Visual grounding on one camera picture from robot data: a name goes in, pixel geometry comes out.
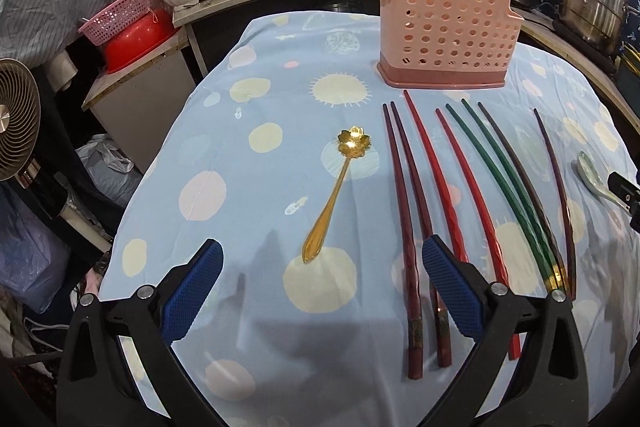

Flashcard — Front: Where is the green white ceramic spoon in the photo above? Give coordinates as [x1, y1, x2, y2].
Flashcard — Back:
[576, 150, 630, 213]

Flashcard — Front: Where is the dark purple chopstick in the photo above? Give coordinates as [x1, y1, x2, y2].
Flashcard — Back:
[533, 108, 577, 300]

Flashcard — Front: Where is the brown chopstick gold band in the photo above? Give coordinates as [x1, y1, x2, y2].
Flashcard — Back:
[477, 102, 575, 299]

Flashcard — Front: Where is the dark maroon chopstick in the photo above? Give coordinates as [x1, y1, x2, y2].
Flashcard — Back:
[390, 102, 452, 367]
[380, 102, 424, 381]

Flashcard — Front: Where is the red chopstick right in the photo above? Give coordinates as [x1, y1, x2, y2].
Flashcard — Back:
[435, 107, 523, 362]

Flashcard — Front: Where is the red chopstick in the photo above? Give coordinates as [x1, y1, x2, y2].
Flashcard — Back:
[404, 90, 469, 262]
[435, 107, 523, 362]

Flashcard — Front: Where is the green chopstick right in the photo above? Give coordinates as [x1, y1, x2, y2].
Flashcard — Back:
[462, 102, 567, 291]

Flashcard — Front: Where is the green chopstick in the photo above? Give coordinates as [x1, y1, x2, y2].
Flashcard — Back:
[462, 102, 567, 291]
[444, 102, 561, 293]

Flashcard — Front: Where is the green chopstick left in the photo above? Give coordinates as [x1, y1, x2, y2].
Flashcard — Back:
[444, 102, 561, 293]

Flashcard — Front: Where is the red chopstick left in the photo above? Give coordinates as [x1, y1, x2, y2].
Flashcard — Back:
[404, 90, 469, 262]

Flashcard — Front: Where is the pink perforated utensil holder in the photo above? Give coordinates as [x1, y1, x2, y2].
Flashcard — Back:
[378, 0, 523, 90]

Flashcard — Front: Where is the round electric fan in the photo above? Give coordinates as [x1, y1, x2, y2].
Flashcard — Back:
[0, 58, 41, 181]

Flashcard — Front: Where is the gold flower spoon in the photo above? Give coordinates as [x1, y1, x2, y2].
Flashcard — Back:
[302, 126, 371, 265]

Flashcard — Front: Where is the blue dotted tablecloth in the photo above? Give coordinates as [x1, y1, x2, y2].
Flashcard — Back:
[101, 12, 639, 426]

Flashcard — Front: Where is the red plastic basin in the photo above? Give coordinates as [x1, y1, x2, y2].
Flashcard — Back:
[103, 10, 177, 74]

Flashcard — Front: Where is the pink plastic basket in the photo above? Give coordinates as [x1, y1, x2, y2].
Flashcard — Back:
[78, 0, 151, 46]

